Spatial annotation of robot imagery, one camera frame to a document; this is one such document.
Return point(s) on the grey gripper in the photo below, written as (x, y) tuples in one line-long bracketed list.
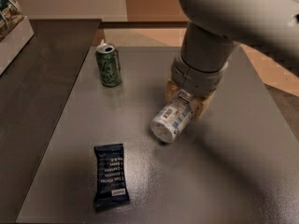
[(195, 79)]

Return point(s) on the clear blue-label plastic bottle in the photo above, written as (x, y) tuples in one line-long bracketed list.
[(168, 124)]

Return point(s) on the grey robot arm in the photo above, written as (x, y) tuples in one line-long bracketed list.
[(216, 28)]

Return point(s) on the green soda can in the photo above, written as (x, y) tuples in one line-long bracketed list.
[(107, 58)]

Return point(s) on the dark blue snack bar wrapper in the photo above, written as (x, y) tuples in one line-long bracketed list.
[(111, 184)]

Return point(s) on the dark side counter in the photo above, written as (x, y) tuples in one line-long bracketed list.
[(33, 93)]

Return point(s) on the white box with snack bags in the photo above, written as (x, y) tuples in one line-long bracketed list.
[(15, 32)]

